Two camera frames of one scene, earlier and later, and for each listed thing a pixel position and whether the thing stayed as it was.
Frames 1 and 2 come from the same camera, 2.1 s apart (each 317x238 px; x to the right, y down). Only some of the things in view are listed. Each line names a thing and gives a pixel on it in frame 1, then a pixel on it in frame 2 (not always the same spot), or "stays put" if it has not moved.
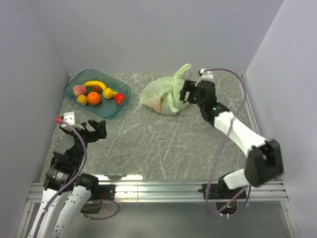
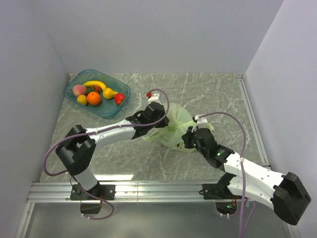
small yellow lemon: [81, 99] stays put
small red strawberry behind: [96, 89] stays put
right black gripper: [188, 86] to [187, 137]
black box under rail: [91, 208] stays put
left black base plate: [104, 192] stays put
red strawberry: [119, 97] stays put
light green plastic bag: [163, 94] to [171, 134]
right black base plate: [217, 191] stays put
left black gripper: [99, 131] to [164, 122]
